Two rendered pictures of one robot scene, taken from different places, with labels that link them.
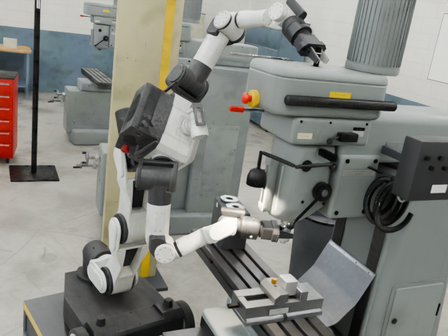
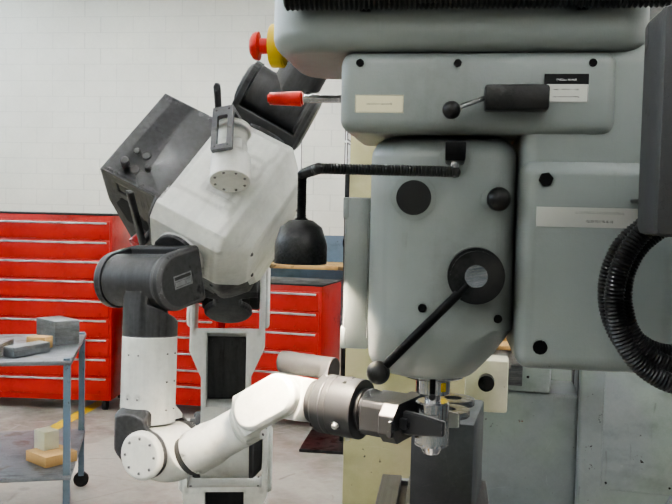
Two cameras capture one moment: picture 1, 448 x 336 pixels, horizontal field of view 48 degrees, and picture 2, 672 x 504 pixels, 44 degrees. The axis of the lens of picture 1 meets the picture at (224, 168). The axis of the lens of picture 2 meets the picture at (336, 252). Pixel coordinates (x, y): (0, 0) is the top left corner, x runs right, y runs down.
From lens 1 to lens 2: 123 cm
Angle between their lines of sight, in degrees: 36
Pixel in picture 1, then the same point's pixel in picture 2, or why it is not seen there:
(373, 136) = (635, 103)
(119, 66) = (357, 189)
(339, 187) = (534, 262)
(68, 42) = not seen: hidden behind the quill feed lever
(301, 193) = (414, 280)
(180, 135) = (212, 192)
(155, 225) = (127, 385)
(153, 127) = (149, 172)
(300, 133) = (363, 97)
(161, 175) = (138, 265)
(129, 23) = not seen: hidden behind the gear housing
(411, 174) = (655, 134)
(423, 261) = not seen: outside the picture
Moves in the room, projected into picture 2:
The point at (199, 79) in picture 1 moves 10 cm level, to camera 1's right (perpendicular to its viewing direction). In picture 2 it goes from (290, 86) to (335, 83)
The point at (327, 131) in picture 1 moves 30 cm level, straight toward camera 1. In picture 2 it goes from (453, 89) to (266, 53)
